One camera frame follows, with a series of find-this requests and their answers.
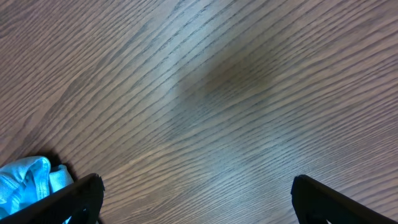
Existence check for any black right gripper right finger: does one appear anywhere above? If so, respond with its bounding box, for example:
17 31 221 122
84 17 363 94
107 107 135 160
290 175 397 224

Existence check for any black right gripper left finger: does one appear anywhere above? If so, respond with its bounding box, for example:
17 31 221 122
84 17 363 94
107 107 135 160
1 173 104 224

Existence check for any light blue t-shirt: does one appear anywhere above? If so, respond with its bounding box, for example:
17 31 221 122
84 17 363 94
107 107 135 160
1 156 73 219

